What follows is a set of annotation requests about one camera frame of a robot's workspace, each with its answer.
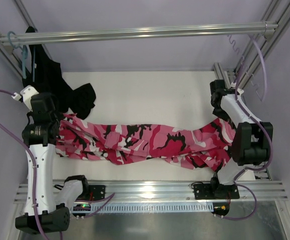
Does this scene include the pink camouflage trousers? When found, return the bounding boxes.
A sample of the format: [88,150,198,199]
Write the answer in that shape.
[56,114,235,172]

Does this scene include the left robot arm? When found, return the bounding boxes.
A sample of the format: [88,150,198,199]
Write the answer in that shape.
[15,85,89,239]

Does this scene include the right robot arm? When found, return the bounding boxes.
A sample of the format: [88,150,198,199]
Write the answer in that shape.
[210,79,273,199]

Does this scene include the lilac clothes hanger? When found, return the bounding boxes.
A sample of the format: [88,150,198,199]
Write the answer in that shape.
[226,34,267,102]

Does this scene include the light blue clothes hanger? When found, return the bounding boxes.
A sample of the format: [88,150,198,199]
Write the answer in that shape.
[7,31,36,82]

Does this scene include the black garment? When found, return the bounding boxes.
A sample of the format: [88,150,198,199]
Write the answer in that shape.
[21,26,97,120]

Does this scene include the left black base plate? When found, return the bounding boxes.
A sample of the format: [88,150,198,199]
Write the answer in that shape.
[76,184,106,202]

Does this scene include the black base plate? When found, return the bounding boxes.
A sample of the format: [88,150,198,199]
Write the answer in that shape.
[76,184,106,202]
[191,182,240,200]

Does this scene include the aluminium left frame post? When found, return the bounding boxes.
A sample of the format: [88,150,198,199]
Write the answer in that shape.
[0,0,50,83]

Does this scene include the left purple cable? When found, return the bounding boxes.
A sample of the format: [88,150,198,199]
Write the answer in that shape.
[0,88,117,240]

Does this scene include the purple cable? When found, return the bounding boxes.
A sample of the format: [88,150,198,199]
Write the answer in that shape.
[0,88,117,240]
[221,64,274,221]

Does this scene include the aluminium hanging rail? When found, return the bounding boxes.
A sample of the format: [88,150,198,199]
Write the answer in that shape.
[1,22,265,46]

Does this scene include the aluminium right frame rail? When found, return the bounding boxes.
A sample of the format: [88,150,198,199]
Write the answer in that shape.
[213,0,290,88]

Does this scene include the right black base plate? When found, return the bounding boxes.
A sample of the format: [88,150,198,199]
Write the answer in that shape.
[191,182,240,200]

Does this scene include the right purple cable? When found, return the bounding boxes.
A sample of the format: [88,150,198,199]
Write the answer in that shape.
[221,64,274,221]

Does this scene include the slotted grey cable duct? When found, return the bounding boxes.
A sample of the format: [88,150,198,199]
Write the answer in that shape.
[24,202,214,215]

